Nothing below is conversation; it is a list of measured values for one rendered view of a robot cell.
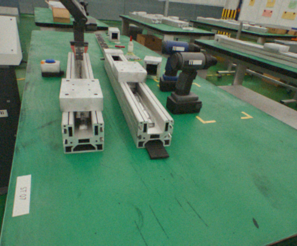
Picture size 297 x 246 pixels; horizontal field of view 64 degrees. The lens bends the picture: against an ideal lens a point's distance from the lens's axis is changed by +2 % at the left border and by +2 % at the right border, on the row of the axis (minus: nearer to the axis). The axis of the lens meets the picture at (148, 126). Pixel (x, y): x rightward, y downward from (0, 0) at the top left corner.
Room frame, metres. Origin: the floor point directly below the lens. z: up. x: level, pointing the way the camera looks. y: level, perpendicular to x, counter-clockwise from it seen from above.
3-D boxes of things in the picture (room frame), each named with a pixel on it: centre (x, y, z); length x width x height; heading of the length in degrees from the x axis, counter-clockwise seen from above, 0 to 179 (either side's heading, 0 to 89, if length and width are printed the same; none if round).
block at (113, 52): (1.36, 0.25, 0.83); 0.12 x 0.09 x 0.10; 108
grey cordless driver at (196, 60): (0.86, -0.15, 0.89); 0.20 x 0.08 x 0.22; 114
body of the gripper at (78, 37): (1.41, 0.45, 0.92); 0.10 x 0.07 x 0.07; 108
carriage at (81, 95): (0.64, 0.21, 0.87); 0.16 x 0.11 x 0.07; 18
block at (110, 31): (2.29, 0.42, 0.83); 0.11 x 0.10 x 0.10; 109
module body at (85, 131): (0.88, 0.28, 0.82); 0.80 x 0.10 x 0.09; 18
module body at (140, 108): (0.94, 0.10, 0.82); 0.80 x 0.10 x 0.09; 18
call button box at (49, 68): (1.11, 0.49, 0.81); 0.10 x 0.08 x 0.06; 108
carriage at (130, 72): (0.94, 0.10, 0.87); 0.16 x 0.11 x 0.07; 18
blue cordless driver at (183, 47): (1.09, -0.12, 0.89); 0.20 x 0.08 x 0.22; 97
